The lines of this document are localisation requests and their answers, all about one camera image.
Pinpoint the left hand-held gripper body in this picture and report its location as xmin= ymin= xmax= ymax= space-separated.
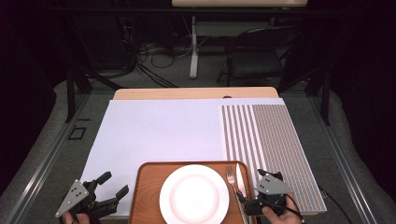
xmin=54 ymin=178 xmax=121 ymax=224

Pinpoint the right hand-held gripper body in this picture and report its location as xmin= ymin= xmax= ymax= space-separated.
xmin=244 ymin=170 xmax=295 ymax=217

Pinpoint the silver table knife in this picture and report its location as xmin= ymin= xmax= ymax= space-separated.
xmin=234 ymin=162 xmax=250 ymax=202

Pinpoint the silver fork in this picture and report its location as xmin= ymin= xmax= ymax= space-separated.
xmin=225 ymin=165 xmax=248 ymax=224

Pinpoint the brown wooden tray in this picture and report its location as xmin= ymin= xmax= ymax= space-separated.
xmin=128 ymin=161 xmax=258 ymax=224

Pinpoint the white round plate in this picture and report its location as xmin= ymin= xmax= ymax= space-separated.
xmin=159 ymin=163 xmax=231 ymax=224

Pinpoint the person's left hand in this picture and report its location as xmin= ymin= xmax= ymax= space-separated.
xmin=62 ymin=212 xmax=92 ymax=224

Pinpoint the person's right hand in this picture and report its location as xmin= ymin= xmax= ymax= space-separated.
xmin=262 ymin=193 xmax=305 ymax=224

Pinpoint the grey striped placemat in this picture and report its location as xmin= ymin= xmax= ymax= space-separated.
xmin=220 ymin=104 xmax=328 ymax=215

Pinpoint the white table board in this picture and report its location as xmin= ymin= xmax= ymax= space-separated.
xmin=78 ymin=97 xmax=328 ymax=217

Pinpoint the black metal stand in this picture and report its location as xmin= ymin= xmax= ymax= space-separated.
xmin=64 ymin=12 xmax=125 ymax=123
xmin=276 ymin=66 xmax=332 ymax=127

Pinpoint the black folding chair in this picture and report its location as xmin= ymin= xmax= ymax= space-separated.
xmin=217 ymin=27 xmax=304 ymax=88

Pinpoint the light wooden table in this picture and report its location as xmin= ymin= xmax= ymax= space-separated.
xmin=112 ymin=86 xmax=280 ymax=101

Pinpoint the white desk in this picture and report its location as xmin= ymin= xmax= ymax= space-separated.
xmin=171 ymin=0 xmax=308 ymax=80

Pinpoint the metal floor rail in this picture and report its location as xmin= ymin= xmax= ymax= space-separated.
xmin=6 ymin=92 xmax=92 ymax=224
xmin=307 ymin=92 xmax=379 ymax=224

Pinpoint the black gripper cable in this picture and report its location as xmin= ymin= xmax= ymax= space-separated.
xmin=279 ymin=184 xmax=353 ymax=224

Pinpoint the bundle of floor cables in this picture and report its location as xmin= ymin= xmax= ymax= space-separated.
xmin=118 ymin=15 xmax=213 ymax=89

